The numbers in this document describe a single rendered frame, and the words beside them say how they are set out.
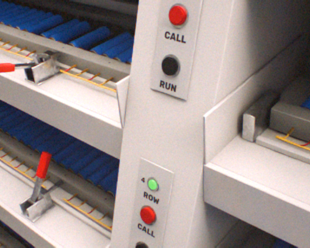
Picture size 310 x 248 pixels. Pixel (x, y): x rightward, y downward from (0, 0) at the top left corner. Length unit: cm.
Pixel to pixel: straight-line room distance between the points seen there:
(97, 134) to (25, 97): 13
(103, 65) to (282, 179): 24
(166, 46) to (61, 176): 32
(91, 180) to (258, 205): 31
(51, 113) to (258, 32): 26
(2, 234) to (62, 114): 39
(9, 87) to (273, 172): 35
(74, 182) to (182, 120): 28
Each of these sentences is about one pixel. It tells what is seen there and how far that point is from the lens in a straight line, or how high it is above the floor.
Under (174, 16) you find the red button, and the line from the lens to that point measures 37.
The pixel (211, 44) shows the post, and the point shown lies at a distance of 35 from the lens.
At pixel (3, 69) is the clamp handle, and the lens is 51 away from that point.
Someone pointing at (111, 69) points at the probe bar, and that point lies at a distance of 49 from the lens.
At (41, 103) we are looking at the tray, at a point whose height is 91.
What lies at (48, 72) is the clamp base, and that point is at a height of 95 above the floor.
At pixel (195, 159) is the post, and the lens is 38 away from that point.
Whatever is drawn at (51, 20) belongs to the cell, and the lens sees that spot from 68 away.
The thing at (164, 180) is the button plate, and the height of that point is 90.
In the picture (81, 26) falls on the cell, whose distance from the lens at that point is 64.
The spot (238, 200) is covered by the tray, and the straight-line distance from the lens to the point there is 38.
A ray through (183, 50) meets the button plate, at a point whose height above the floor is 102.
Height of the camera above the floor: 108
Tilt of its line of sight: 20 degrees down
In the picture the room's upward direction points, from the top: 8 degrees clockwise
